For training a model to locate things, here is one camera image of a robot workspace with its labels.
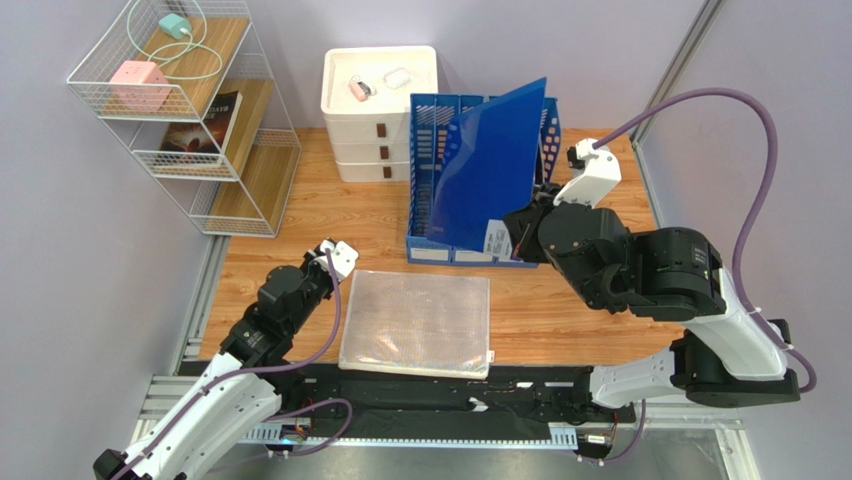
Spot white mesh zipper pouch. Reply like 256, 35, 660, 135
338, 270, 491, 380

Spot blue folder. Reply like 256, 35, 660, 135
425, 77, 547, 260

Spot white three drawer organizer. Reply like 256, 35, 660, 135
320, 45, 439, 183

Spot pink correction tape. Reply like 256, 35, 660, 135
348, 75, 374, 102

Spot blue file organizer rack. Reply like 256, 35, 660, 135
406, 93, 562, 267

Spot clear plastic bag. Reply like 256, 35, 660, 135
383, 67, 413, 90

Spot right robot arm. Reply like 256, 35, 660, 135
504, 203, 801, 409

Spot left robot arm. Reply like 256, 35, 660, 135
93, 239, 359, 479

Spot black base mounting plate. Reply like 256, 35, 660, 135
280, 363, 638, 441

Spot dark cover book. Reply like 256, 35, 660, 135
156, 91, 243, 168

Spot pink cube power socket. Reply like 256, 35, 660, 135
109, 60, 171, 112

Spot mint green charger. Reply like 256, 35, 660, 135
158, 13, 192, 40

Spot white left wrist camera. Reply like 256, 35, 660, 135
315, 239, 359, 282

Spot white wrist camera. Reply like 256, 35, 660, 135
553, 138, 622, 207
315, 239, 359, 282

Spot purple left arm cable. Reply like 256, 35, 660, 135
113, 249, 354, 480

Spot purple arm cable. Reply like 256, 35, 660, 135
575, 87, 819, 465
113, 249, 354, 480

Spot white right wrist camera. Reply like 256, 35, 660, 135
553, 138, 622, 207

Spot aluminium frame rail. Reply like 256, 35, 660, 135
118, 372, 760, 480

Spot white wire shelf rack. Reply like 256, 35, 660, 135
67, 1, 302, 237

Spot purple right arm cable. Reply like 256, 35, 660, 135
575, 87, 819, 465

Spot mint green cable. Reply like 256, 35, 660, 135
125, 0, 224, 82

